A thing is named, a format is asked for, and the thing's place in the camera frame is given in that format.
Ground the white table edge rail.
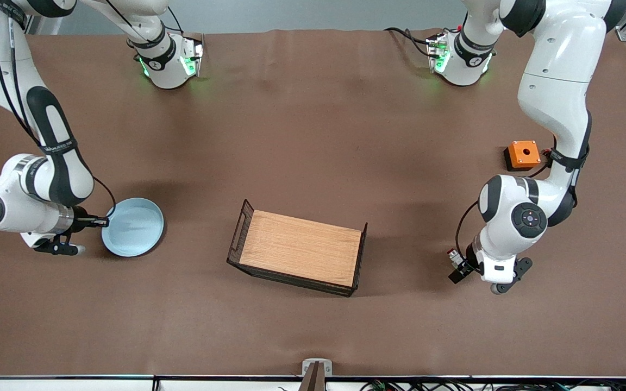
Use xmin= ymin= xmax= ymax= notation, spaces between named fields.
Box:
xmin=0 ymin=375 xmax=626 ymax=391

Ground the grey metal bracket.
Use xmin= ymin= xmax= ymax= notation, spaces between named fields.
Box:
xmin=302 ymin=358 xmax=333 ymax=377

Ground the black cable bundle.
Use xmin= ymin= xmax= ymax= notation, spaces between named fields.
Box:
xmin=359 ymin=379 xmax=626 ymax=391

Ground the brown table mat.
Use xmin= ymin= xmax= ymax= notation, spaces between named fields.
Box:
xmin=0 ymin=27 xmax=626 ymax=379

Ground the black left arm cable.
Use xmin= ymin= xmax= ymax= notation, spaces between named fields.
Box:
xmin=455 ymin=111 xmax=592 ymax=268

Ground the light blue round plate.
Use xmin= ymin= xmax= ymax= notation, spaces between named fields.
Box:
xmin=101 ymin=197 xmax=165 ymax=257

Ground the black wire tray wooden bottom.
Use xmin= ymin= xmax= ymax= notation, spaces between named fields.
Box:
xmin=226 ymin=199 xmax=368 ymax=298

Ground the black base cable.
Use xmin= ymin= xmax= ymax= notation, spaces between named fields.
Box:
xmin=384 ymin=26 xmax=434 ymax=58

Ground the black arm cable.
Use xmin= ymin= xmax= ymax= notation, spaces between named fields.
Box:
xmin=0 ymin=0 xmax=117 ymax=223
xmin=455 ymin=111 xmax=592 ymax=268

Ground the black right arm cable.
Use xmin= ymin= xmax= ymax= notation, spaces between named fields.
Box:
xmin=0 ymin=0 xmax=117 ymax=223

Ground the orange button enclosure box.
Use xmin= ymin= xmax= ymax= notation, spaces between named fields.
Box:
xmin=503 ymin=140 xmax=541 ymax=172

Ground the base connector box green light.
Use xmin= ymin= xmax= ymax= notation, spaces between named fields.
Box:
xmin=425 ymin=31 xmax=450 ymax=74
xmin=180 ymin=33 xmax=205 ymax=78

